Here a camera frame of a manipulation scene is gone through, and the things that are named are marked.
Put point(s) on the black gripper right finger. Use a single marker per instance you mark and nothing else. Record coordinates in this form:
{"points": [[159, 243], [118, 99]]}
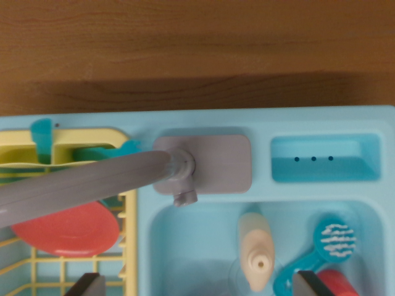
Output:
{"points": [[308, 285]]}

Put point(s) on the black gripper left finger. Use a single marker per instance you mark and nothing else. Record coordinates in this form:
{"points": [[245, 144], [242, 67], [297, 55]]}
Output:
{"points": [[91, 286]]}

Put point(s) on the beige detergent bottle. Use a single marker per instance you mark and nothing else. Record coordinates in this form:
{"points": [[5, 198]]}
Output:
{"points": [[256, 240]]}

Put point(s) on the light blue toy sink unit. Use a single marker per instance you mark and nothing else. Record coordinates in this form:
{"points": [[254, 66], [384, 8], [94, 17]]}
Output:
{"points": [[216, 123]]}

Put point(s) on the red toy cup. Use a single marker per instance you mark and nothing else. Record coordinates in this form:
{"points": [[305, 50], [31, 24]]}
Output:
{"points": [[336, 283]]}

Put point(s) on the teal dish brush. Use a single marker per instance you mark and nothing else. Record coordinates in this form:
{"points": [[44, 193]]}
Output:
{"points": [[336, 240]]}

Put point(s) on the red toy plate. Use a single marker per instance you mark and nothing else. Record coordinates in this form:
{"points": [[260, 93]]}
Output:
{"points": [[68, 228]]}

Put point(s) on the teal toy plate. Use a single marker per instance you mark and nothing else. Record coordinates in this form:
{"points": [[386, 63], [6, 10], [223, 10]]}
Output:
{"points": [[109, 202]]}

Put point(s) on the grey toy faucet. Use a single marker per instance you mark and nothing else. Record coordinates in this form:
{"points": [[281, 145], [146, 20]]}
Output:
{"points": [[92, 182]]}

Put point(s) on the yellow dish rack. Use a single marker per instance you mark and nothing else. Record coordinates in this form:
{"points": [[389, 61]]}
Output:
{"points": [[92, 134]]}

